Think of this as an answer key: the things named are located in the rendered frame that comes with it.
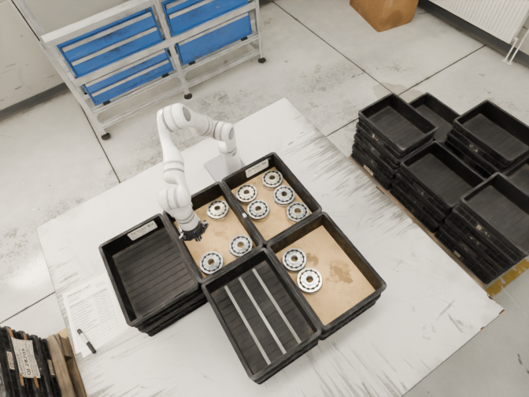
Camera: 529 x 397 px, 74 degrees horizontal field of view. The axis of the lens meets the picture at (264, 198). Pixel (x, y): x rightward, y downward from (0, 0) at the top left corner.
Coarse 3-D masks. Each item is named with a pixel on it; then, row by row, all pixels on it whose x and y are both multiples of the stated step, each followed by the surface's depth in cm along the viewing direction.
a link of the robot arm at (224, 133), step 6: (216, 126) 165; (222, 126) 164; (228, 126) 164; (216, 132) 165; (222, 132) 164; (228, 132) 164; (234, 132) 171; (216, 138) 167; (222, 138) 165; (228, 138) 166; (234, 138) 172; (222, 144) 174; (228, 144) 169; (234, 144) 174; (222, 150) 175; (228, 150) 173
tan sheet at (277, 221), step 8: (272, 168) 177; (256, 176) 175; (256, 184) 173; (288, 184) 171; (232, 192) 172; (264, 192) 170; (272, 192) 170; (264, 200) 168; (272, 200) 167; (296, 200) 166; (272, 208) 165; (280, 208) 165; (272, 216) 163; (280, 216) 162; (256, 224) 161; (264, 224) 161; (272, 224) 160; (280, 224) 160; (288, 224) 160; (264, 232) 159; (272, 232) 158
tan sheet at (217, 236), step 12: (204, 216) 166; (228, 216) 165; (216, 228) 162; (228, 228) 161; (240, 228) 161; (192, 240) 160; (204, 240) 159; (216, 240) 159; (228, 240) 158; (252, 240) 157; (192, 252) 156; (204, 252) 156; (228, 252) 155; (204, 276) 150
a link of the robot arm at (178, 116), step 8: (176, 104) 125; (168, 112) 124; (176, 112) 123; (184, 112) 125; (192, 112) 133; (168, 120) 124; (176, 120) 124; (184, 120) 125; (192, 120) 131; (200, 120) 138; (208, 120) 145; (176, 128) 127; (192, 128) 140; (200, 128) 140; (208, 128) 146
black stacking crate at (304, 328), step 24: (264, 264) 151; (216, 288) 146; (240, 288) 146; (288, 288) 136; (264, 312) 140; (288, 312) 139; (240, 336) 136; (264, 336) 135; (288, 336) 135; (264, 360) 131; (288, 360) 130
